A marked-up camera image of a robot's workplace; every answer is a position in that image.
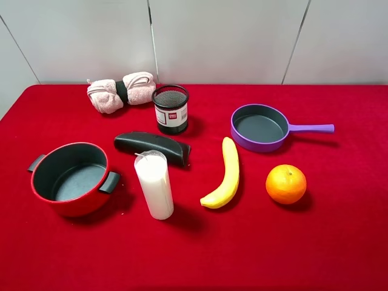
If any black mesh pen cup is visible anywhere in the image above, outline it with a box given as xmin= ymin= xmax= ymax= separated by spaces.
xmin=152 ymin=85 xmax=189 ymax=135

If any yellow banana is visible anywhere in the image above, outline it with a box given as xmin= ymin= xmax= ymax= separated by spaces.
xmin=200 ymin=137 xmax=239 ymax=209

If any black leather case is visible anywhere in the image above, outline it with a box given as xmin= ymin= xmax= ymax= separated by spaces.
xmin=113 ymin=132 xmax=191 ymax=167

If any purple frying pan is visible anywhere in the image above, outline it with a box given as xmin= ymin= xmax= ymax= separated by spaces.
xmin=230 ymin=104 xmax=335 ymax=153

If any rolled pink towel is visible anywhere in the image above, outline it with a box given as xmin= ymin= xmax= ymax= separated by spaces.
xmin=87 ymin=72 xmax=156 ymax=114

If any orange fruit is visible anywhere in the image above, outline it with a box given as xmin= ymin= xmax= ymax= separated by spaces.
xmin=266 ymin=164 xmax=307 ymax=204

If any red pot with black handles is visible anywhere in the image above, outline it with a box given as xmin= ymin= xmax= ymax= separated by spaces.
xmin=28 ymin=142 xmax=121 ymax=217

